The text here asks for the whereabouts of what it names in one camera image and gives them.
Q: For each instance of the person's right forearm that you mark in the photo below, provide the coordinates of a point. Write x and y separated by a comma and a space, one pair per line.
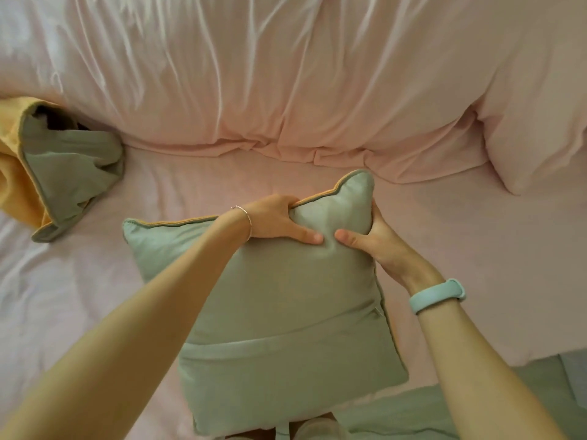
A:
477, 384

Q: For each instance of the person's left hand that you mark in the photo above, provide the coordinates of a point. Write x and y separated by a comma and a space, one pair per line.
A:
275, 219

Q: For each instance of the grey and orange pillowcase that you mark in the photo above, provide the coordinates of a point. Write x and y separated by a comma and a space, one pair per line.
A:
284, 293
69, 169

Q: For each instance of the pink pillow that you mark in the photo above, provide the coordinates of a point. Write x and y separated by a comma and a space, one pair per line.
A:
541, 109

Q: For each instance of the pink bed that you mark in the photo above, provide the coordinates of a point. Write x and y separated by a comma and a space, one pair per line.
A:
481, 270

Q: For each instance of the person's right hand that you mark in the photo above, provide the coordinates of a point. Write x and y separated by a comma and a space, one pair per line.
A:
394, 256

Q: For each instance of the person's left forearm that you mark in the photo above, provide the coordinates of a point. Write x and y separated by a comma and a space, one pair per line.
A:
128, 343

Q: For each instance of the person's white shorts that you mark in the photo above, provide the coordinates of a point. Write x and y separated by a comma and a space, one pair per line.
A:
321, 430

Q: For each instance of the white nightstand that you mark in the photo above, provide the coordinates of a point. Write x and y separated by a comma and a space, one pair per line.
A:
575, 375

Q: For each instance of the white smartwatch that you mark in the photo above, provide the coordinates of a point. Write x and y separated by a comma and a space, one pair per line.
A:
435, 297

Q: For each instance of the pink ruffled duvet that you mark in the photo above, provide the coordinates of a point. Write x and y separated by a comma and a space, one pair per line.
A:
252, 73

